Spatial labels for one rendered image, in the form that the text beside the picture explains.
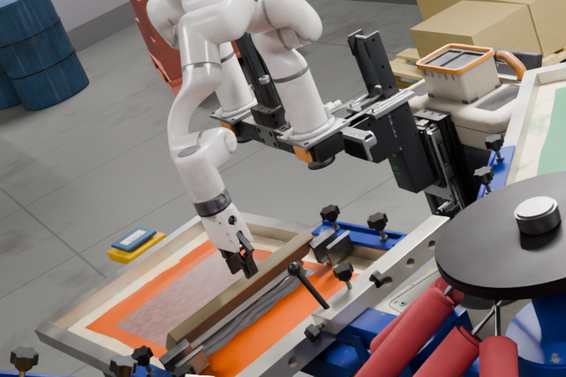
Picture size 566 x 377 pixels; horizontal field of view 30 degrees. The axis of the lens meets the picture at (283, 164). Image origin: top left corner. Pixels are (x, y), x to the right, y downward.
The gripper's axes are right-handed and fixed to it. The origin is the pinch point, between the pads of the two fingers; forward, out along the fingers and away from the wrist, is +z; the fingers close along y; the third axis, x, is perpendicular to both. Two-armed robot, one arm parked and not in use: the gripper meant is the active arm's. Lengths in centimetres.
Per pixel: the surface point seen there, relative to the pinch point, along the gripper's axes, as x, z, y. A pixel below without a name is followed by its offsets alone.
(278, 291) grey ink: -7.7, 13.2, 4.2
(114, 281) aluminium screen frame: 7, 11, 54
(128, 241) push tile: -9, 13, 74
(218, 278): -6.8, 13.8, 27.3
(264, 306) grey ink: -2.2, 13.1, 2.6
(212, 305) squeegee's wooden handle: 9.6, 4.0, 1.3
